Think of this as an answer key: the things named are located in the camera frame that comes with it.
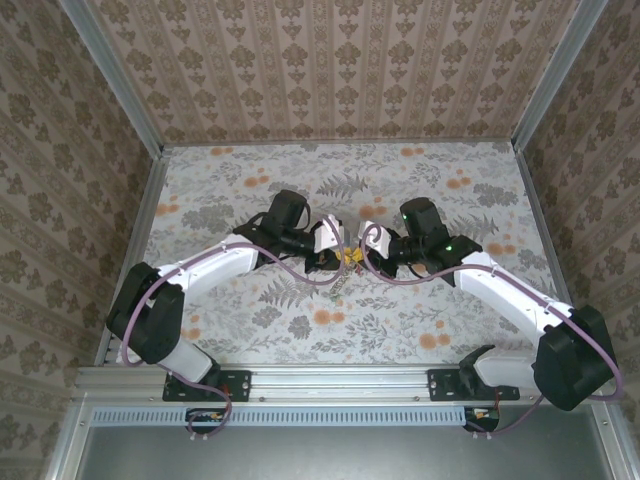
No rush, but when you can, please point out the floral patterned table cover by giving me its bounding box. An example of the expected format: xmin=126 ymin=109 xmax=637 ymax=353
xmin=107 ymin=142 xmax=581 ymax=366

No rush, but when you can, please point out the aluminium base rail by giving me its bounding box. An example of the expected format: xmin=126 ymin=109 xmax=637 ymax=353
xmin=74 ymin=363 xmax=615 ymax=404

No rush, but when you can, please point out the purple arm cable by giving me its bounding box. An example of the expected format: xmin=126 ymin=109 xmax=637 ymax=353
xmin=360 ymin=223 xmax=625 ymax=441
xmin=119 ymin=214 xmax=349 ymax=444

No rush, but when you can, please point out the black right base mounting plate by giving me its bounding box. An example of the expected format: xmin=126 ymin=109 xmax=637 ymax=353
xmin=427 ymin=368 xmax=521 ymax=403

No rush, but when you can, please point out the black connector box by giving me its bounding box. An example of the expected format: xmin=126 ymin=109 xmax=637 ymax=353
xmin=185 ymin=407 xmax=225 ymax=434
xmin=463 ymin=406 xmax=502 ymax=432

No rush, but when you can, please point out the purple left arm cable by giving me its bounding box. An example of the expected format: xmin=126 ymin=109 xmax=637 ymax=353
xmin=119 ymin=214 xmax=349 ymax=444

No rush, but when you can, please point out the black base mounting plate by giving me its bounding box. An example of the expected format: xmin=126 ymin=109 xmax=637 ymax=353
xmin=162 ymin=368 xmax=252 ymax=403
xmin=427 ymin=368 xmax=521 ymax=403

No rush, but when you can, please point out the aluminium frame post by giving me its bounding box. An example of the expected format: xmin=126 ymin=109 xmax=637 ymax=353
xmin=58 ymin=0 xmax=166 ymax=157
xmin=512 ymin=0 xmax=610 ymax=151

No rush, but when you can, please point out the grey slotted cable duct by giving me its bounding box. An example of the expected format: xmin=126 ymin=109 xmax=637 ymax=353
xmin=91 ymin=405 xmax=469 ymax=428

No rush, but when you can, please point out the grey metal panel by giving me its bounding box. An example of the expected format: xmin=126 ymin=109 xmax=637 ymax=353
xmin=44 ymin=399 xmax=640 ymax=480

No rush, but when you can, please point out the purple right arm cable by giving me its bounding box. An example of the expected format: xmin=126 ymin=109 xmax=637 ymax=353
xmin=360 ymin=223 xmax=625 ymax=441

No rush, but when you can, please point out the aluminium table side rail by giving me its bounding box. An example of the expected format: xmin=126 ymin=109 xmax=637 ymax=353
xmin=97 ymin=149 xmax=171 ymax=366
xmin=514 ymin=144 xmax=591 ymax=362

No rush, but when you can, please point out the black left base mounting plate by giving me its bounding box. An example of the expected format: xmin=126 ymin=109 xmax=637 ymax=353
xmin=162 ymin=368 xmax=252 ymax=403

